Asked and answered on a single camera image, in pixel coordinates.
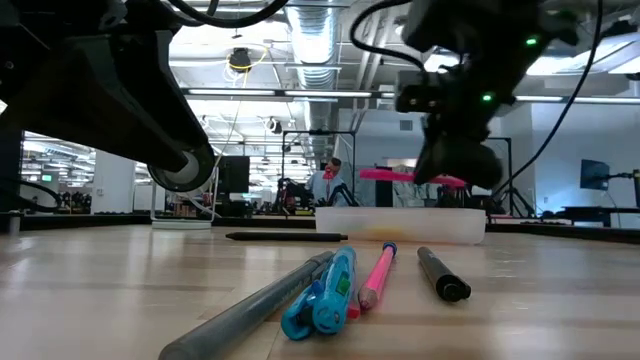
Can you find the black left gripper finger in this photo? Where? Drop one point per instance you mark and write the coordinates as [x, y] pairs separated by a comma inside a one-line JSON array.
[[110, 95]]

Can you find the black upright panel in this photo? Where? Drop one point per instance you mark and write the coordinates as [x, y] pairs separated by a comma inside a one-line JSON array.
[[384, 192]]

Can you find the pink highlighter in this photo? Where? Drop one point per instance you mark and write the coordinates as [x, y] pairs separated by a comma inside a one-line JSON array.
[[385, 175]]

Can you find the round magnifier lamp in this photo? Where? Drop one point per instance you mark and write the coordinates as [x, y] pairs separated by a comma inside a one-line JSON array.
[[180, 225]]

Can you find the black background desk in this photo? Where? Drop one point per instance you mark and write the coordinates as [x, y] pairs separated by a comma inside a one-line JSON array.
[[600, 210]]

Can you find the black background robot arm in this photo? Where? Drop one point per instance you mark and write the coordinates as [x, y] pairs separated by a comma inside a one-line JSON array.
[[515, 202], [345, 195], [292, 195]]

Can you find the short black marker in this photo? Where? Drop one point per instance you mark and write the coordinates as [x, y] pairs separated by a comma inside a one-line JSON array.
[[442, 277]]

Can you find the long ceiling light bar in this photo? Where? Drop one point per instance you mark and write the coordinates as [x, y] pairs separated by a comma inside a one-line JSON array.
[[300, 93]]

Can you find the translucent plastic supply box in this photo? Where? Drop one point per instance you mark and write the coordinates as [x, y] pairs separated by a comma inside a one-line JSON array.
[[400, 225]]

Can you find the black computer monitor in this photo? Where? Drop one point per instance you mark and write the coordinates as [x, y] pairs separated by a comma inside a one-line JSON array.
[[235, 175]]

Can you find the thin black pen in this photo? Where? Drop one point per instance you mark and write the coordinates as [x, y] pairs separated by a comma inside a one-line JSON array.
[[285, 236]]

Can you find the grey crumpled cover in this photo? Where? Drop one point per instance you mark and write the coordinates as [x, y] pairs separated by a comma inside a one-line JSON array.
[[405, 192]]

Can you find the wall-mounted dark monitor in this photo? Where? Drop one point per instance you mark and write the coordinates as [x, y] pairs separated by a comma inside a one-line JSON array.
[[594, 175]]

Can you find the person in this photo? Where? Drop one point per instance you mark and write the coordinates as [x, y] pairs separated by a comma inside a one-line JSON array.
[[317, 187]]

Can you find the green exit sign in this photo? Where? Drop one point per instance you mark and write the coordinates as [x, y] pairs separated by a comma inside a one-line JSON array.
[[47, 177]]

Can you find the black table edge rail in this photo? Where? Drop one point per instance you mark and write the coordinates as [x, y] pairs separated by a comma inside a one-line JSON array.
[[75, 222]]

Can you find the long grey marker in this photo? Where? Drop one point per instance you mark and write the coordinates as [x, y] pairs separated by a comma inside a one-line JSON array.
[[240, 320]]

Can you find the pink pencil with blue cap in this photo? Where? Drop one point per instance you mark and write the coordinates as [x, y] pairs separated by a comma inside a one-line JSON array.
[[377, 277]]

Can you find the black ceiling spotlight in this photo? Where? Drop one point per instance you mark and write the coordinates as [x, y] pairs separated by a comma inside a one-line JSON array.
[[275, 126]]

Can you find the blue multicolour click pen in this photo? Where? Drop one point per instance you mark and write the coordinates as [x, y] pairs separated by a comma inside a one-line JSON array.
[[327, 300]]

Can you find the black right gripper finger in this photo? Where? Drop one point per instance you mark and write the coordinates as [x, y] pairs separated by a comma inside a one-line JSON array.
[[460, 162]]

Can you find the silver ribbed ventilation duct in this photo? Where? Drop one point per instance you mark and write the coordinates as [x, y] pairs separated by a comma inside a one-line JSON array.
[[314, 40]]

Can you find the black cabinet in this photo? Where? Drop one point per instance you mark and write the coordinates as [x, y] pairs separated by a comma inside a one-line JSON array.
[[11, 170]]

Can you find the white pillar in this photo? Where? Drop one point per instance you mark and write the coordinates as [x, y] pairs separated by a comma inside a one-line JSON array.
[[115, 190]]

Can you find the small red pink object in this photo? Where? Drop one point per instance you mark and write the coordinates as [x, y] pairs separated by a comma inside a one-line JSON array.
[[328, 174]]

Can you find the black metal frame rig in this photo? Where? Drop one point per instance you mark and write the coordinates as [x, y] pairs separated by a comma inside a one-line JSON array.
[[320, 132], [509, 160]]

